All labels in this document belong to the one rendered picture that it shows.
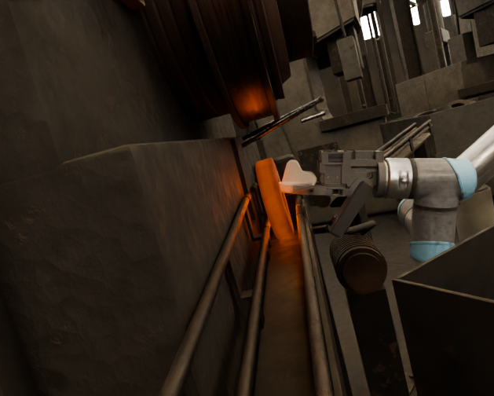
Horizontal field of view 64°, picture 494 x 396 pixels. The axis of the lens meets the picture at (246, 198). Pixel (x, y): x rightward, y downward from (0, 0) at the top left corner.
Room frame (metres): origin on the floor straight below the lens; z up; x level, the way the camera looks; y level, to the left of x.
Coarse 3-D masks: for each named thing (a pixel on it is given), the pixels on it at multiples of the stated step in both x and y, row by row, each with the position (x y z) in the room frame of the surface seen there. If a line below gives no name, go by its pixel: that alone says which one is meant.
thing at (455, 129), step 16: (432, 112) 2.77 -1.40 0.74; (448, 112) 2.53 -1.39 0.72; (464, 112) 2.55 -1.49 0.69; (480, 112) 2.56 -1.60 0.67; (384, 128) 3.09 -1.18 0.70; (400, 128) 2.87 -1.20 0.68; (432, 128) 2.52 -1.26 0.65; (448, 128) 2.53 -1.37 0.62; (464, 128) 2.54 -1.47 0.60; (480, 128) 2.56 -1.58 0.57; (384, 144) 3.15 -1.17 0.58; (432, 144) 2.53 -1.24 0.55; (448, 144) 2.53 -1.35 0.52; (464, 144) 2.54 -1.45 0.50
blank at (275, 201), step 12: (264, 168) 0.71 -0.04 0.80; (264, 180) 0.69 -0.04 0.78; (276, 180) 0.69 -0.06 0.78; (264, 192) 0.68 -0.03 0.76; (276, 192) 0.68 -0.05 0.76; (264, 204) 0.68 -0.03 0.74; (276, 204) 0.68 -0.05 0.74; (276, 216) 0.68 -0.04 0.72; (288, 216) 0.72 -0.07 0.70; (276, 228) 0.69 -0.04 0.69; (288, 228) 0.69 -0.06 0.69
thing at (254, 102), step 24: (216, 0) 0.54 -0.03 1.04; (240, 0) 0.53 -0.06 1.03; (216, 24) 0.55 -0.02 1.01; (240, 24) 0.55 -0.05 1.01; (216, 48) 0.57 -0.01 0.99; (240, 48) 0.57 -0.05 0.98; (240, 72) 0.60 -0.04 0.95; (264, 72) 0.59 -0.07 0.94; (240, 96) 0.63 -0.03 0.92; (264, 96) 0.64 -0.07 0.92
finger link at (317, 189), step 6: (294, 186) 0.72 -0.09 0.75; (300, 186) 0.71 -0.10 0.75; (306, 186) 0.71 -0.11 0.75; (312, 186) 0.71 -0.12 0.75; (318, 186) 0.70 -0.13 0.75; (324, 186) 0.70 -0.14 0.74; (294, 192) 0.72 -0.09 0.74; (300, 192) 0.71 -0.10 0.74; (306, 192) 0.70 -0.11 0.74; (312, 192) 0.70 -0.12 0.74; (318, 192) 0.70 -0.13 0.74; (324, 192) 0.70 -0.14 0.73; (330, 192) 0.70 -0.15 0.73; (336, 192) 0.71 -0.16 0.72
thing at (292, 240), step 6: (294, 222) 0.85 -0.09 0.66; (294, 228) 0.80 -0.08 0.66; (294, 234) 0.76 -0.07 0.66; (276, 240) 0.74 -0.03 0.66; (282, 240) 0.73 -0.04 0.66; (288, 240) 0.72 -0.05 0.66; (294, 240) 0.71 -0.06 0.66; (276, 246) 0.70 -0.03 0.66; (282, 246) 0.69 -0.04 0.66; (288, 246) 0.68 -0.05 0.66
